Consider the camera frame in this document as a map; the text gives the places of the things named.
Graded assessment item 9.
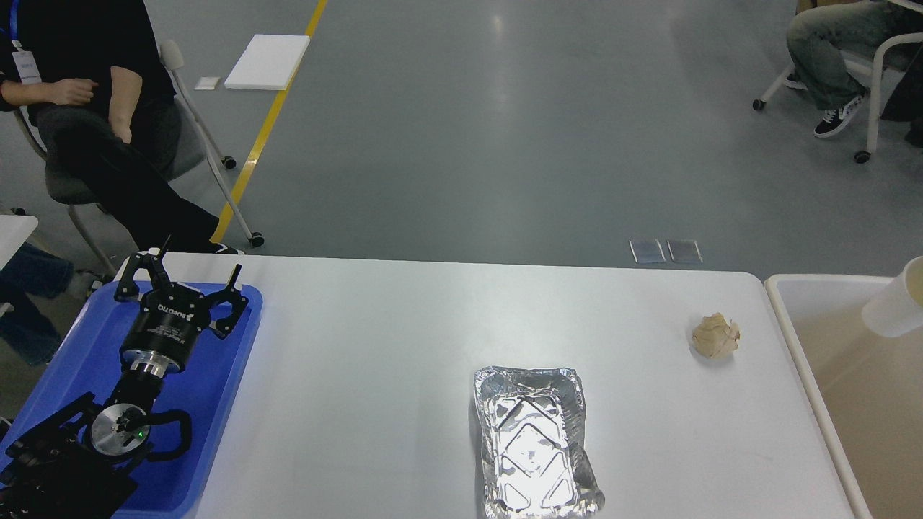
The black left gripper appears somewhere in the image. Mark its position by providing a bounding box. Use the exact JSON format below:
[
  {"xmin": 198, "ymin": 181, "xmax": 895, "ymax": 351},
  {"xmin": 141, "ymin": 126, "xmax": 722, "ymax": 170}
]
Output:
[{"xmin": 113, "ymin": 239, "xmax": 249, "ymax": 376}]

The white paper cup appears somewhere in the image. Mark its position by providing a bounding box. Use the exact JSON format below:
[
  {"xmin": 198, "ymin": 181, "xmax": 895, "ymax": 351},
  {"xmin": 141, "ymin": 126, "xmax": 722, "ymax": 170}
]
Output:
[{"xmin": 861, "ymin": 256, "xmax": 922, "ymax": 338}]

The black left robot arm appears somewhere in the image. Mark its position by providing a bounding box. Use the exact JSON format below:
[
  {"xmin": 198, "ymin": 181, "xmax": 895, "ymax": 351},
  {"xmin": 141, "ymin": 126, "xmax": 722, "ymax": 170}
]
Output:
[{"xmin": 2, "ymin": 247, "xmax": 249, "ymax": 518}]

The grey office chair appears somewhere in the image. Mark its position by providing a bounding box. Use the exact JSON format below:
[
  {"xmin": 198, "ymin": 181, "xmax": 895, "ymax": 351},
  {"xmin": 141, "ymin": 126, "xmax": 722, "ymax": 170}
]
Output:
[{"xmin": 12, "ymin": 40, "xmax": 265, "ymax": 276}]

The person in blue jeans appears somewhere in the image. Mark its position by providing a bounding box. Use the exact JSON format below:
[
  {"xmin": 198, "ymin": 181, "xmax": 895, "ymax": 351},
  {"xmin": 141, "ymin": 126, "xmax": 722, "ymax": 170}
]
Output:
[{"xmin": 1, "ymin": 243, "xmax": 112, "ymax": 367}]

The white side table corner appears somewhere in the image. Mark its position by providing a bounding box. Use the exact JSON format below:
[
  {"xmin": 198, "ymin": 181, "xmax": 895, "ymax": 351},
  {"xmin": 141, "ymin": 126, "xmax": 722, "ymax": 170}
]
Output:
[{"xmin": 0, "ymin": 216, "xmax": 39, "ymax": 269}]

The small white floor card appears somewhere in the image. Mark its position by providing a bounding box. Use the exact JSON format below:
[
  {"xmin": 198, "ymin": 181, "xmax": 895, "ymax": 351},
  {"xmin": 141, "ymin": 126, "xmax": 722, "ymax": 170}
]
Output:
[{"xmin": 194, "ymin": 76, "xmax": 221, "ymax": 91}]

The person in black clothes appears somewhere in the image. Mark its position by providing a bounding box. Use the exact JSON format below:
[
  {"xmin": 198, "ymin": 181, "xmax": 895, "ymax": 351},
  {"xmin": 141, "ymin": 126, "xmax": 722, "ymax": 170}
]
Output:
[{"xmin": 2, "ymin": 1, "xmax": 235, "ymax": 255}]

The white foam board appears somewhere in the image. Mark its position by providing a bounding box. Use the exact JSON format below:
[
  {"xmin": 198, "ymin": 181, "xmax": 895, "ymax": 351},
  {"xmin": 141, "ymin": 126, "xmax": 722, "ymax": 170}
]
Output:
[{"xmin": 224, "ymin": 34, "xmax": 311, "ymax": 91}]

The aluminium foil tray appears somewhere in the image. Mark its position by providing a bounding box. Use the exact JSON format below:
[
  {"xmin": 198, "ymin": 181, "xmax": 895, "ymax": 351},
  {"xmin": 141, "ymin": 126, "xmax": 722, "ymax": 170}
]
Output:
[{"xmin": 472, "ymin": 365, "xmax": 606, "ymax": 518}]

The left floor glass tile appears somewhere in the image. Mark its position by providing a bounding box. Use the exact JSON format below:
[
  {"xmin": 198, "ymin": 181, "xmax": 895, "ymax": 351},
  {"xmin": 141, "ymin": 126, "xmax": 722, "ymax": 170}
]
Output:
[{"xmin": 629, "ymin": 239, "xmax": 666, "ymax": 264}]

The floor glass tile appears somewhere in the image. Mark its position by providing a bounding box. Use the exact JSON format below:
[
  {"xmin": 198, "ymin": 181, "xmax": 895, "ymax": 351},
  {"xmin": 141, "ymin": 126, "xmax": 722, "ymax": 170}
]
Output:
[
  {"xmin": 629, "ymin": 239, "xmax": 666, "ymax": 264},
  {"xmin": 667, "ymin": 239, "xmax": 703, "ymax": 264}
]

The right floor glass tile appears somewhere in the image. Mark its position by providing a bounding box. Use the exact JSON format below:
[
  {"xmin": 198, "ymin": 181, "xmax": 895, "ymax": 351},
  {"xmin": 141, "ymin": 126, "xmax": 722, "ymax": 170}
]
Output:
[{"xmin": 667, "ymin": 239, "xmax": 703, "ymax": 264}]

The crumpled brown paper ball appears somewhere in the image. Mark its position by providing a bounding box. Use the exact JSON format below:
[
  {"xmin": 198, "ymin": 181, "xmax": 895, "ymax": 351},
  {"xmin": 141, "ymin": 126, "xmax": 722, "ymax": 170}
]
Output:
[{"xmin": 692, "ymin": 313, "xmax": 741, "ymax": 359}]

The beige plastic bin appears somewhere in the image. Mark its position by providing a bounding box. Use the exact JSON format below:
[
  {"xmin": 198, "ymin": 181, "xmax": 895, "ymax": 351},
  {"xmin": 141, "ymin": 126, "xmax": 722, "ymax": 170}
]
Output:
[{"xmin": 765, "ymin": 275, "xmax": 922, "ymax": 518}]

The seated person in jeans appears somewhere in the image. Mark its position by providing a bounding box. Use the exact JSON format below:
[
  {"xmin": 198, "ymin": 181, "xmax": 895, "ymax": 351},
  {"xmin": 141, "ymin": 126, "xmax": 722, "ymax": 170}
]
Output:
[{"xmin": 784, "ymin": 1, "xmax": 922, "ymax": 138}]

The white rolling chair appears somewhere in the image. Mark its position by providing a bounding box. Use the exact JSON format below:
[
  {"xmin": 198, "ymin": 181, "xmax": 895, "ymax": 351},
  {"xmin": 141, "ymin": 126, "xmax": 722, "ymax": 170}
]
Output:
[{"xmin": 752, "ymin": 1, "xmax": 921, "ymax": 164}]

